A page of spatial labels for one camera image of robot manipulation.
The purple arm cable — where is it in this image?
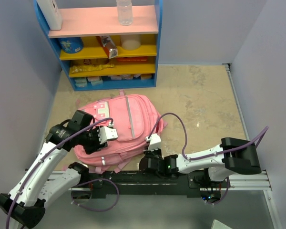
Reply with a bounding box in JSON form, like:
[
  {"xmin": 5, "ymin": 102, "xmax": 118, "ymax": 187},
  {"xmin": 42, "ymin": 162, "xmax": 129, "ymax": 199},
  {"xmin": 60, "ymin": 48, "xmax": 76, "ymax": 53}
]
[
  {"xmin": 5, "ymin": 117, "xmax": 121, "ymax": 229},
  {"xmin": 146, "ymin": 112, "xmax": 269, "ymax": 206}
]

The orange silver snack bag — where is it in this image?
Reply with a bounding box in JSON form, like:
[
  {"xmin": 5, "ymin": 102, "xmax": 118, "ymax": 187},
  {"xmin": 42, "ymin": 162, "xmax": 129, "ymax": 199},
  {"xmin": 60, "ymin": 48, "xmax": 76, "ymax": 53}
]
[{"xmin": 96, "ymin": 36, "xmax": 118, "ymax": 59}]

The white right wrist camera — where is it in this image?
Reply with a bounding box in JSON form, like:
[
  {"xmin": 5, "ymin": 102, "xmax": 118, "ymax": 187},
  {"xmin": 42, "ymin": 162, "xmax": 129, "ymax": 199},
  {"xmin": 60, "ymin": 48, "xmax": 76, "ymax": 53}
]
[{"xmin": 145, "ymin": 133, "xmax": 162, "ymax": 151}]

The clear plastic water bottle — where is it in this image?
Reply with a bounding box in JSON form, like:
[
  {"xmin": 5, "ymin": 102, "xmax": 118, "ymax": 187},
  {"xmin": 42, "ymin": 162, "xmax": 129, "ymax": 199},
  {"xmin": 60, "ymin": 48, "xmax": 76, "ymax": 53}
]
[{"xmin": 116, "ymin": 0, "xmax": 133, "ymax": 26}]

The yellow snack packet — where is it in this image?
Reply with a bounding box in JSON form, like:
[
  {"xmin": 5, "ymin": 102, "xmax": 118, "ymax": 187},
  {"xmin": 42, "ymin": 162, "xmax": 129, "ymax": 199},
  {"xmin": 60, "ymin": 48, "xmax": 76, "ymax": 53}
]
[{"xmin": 70, "ymin": 63, "xmax": 115, "ymax": 73}]

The blue shelf with coloured boards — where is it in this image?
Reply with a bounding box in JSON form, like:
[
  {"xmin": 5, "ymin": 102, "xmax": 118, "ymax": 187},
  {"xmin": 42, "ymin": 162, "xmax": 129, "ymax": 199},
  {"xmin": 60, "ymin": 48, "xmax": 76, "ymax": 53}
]
[{"xmin": 34, "ymin": 0, "xmax": 163, "ymax": 91}]

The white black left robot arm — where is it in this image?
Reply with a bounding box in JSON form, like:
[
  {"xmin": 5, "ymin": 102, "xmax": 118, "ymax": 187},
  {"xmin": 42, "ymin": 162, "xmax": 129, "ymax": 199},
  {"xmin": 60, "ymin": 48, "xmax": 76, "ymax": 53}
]
[{"xmin": 0, "ymin": 110, "xmax": 117, "ymax": 229}]

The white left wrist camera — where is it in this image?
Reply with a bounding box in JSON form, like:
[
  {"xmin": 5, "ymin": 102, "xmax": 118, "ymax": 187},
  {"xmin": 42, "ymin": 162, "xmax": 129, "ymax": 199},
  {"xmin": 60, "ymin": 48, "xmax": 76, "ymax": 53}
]
[{"xmin": 98, "ymin": 121, "xmax": 118, "ymax": 144}]

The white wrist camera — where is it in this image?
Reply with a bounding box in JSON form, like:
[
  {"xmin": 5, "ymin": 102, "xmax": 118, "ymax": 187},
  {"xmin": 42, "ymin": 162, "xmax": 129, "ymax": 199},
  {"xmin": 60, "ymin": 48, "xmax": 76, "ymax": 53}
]
[
  {"xmin": 145, "ymin": 133, "xmax": 162, "ymax": 151},
  {"xmin": 98, "ymin": 121, "xmax": 118, "ymax": 144}
]

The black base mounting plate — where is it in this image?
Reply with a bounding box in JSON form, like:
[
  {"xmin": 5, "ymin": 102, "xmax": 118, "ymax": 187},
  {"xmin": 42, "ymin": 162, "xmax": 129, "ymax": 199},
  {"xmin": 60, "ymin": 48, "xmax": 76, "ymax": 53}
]
[{"xmin": 73, "ymin": 170, "xmax": 230, "ymax": 202}]

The orange flat box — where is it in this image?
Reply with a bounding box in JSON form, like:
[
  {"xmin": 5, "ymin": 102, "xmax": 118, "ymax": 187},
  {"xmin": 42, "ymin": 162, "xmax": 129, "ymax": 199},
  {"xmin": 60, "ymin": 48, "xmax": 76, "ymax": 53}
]
[{"xmin": 116, "ymin": 56, "xmax": 148, "ymax": 63}]

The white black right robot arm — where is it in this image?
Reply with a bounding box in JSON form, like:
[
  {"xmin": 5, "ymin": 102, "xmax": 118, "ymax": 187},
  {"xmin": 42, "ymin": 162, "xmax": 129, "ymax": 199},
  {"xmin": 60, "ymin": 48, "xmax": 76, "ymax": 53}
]
[{"xmin": 139, "ymin": 134, "xmax": 262, "ymax": 187}]

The pink student backpack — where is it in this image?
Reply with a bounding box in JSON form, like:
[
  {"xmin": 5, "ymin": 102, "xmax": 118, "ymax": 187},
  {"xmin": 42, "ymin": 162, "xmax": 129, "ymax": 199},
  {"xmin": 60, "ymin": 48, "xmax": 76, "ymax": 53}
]
[{"xmin": 74, "ymin": 92, "xmax": 167, "ymax": 174}]

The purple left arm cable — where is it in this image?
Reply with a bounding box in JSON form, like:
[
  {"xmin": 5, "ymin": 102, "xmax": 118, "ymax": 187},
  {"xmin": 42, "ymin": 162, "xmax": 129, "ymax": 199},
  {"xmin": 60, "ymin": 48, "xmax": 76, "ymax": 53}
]
[{"xmin": 5, "ymin": 117, "xmax": 121, "ymax": 229}]

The red yellow snack box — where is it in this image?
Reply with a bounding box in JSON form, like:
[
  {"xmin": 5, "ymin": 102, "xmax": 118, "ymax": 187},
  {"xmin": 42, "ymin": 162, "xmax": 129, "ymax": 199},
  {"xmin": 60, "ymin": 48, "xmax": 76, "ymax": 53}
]
[{"xmin": 83, "ymin": 59, "xmax": 93, "ymax": 65}]

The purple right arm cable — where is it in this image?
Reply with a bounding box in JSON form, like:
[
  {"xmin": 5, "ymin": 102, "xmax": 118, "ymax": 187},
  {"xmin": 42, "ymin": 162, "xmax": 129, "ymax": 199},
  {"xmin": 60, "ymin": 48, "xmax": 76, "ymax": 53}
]
[{"xmin": 146, "ymin": 112, "xmax": 269, "ymax": 206}]

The white paper corner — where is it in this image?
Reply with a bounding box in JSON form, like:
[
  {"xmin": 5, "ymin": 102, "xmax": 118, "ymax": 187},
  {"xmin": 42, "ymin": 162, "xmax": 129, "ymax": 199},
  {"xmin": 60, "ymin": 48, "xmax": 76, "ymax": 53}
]
[{"xmin": 211, "ymin": 219, "xmax": 231, "ymax": 229}]

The white rectangular device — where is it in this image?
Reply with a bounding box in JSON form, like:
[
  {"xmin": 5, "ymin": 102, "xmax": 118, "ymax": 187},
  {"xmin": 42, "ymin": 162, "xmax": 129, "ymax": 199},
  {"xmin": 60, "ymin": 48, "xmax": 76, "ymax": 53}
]
[{"xmin": 37, "ymin": 0, "xmax": 63, "ymax": 31}]

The pale green tissue pack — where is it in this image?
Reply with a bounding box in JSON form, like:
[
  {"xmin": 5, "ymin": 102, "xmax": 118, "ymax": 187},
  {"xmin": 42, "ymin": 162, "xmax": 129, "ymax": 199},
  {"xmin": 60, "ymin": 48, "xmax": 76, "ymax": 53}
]
[{"xmin": 74, "ymin": 77, "xmax": 88, "ymax": 88}]

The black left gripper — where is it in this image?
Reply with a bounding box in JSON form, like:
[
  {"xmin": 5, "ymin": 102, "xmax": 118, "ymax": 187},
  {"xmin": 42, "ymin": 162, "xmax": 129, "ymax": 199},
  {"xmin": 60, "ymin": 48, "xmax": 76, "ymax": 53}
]
[{"xmin": 79, "ymin": 125, "xmax": 108, "ymax": 154}]

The blue snack canister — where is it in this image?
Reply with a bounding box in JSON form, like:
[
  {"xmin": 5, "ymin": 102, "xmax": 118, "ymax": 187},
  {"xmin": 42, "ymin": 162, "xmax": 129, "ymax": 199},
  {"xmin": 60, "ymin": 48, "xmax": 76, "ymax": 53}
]
[{"xmin": 58, "ymin": 37, "xmax": 83, "ymax": 54}]

